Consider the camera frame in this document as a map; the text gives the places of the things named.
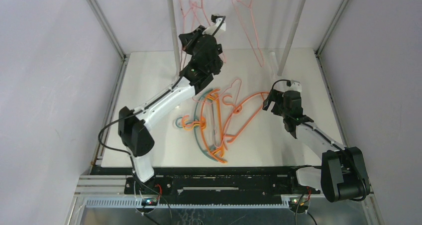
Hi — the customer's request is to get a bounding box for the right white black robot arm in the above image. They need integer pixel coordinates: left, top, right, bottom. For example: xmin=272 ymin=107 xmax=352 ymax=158
xmin=262 ymin=88 xmax=370 ymax=203

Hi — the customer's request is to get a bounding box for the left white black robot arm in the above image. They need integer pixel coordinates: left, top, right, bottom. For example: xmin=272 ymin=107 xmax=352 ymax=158
xmin=118 ymin=23 xmax=225 ymax=194

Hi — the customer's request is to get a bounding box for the teal plastic hanger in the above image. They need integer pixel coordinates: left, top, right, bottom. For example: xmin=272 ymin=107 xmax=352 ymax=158
xmin=175 ymin=88 xmax=228 ymax=165

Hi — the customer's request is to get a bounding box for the orange plastic hanger left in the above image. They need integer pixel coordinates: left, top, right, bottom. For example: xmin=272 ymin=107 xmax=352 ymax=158
xmin=181 ymin=89 xmax=229 ymax=164

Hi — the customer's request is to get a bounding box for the large orange plastic hanger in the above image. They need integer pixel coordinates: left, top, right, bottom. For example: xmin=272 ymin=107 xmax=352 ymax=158
xmin=221 ymin=91 xmax=269 ymax=150

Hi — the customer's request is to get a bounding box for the white hanger rack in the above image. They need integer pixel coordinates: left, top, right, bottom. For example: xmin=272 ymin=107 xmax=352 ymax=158
xmin=167 ymin=0 xmax=306 ymax=76

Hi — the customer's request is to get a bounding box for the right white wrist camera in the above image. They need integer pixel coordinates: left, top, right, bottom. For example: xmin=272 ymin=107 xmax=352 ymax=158
xmin=287 ymin=80 xmax=302 ymax=93

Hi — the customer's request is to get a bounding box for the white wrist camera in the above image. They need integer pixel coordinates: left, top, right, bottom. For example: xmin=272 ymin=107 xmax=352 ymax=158
xmin=203 ymin=14 xmax=226 ymax=37
xmin=287 ymin=80 xmax=302 ymax=93

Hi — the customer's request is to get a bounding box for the left black camera cable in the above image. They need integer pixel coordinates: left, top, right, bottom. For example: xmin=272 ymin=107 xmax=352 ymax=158
xmin=98 ymin=15 xmax=227 ymax=158

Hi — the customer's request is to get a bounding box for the black camera cable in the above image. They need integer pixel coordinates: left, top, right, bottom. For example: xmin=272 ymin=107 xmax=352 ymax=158
xmin=98 ymin=15 xmax=227 ymax=158
xmin=269 ymin=80 xmax=370 ymax=201

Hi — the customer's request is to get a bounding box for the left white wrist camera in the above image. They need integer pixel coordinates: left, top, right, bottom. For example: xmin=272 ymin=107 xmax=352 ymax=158
xmin=203 ymin=14 xmax=226 ymax=37

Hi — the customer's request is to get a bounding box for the aluminium frame post left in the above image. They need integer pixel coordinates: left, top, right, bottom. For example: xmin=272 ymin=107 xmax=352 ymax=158
xmin=78 ymin=0 xmax=129 ymax=139

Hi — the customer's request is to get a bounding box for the aluminium frame post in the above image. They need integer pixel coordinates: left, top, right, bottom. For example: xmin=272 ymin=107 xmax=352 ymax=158
xmin=315 ymin=0 xmax=352 ymax=142
xmin=78 ymin=0 xmax=129 ymax=139

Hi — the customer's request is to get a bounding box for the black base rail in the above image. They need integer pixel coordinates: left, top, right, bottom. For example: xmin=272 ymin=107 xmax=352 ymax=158
xmin=123 ymin=166 xmax=319 ymax=206

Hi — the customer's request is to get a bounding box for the right black camera cable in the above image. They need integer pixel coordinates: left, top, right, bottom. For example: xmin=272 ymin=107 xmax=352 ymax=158
xmin=269 ymin=80 xmax=370 ymax=201

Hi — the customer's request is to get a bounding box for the aluminium frame post right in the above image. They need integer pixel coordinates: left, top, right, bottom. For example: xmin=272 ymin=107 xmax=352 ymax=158
xmin=315 ymin=0 xmax=352 ymax=142

